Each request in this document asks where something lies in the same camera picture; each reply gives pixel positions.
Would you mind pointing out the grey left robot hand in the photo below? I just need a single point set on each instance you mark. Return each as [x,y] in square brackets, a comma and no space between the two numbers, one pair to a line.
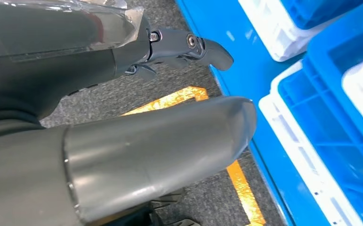
[137,156]

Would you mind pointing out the blue metal shelf rack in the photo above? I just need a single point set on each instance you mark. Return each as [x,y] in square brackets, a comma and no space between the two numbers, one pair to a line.
[246,78]

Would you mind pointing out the white plastic crate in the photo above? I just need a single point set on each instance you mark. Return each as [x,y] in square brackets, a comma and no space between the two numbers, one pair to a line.
[293,140]
[271,37]

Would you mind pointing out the blue plastic crate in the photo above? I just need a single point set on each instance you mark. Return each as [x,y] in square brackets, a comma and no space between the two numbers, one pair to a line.
[318,12]
[334,131]

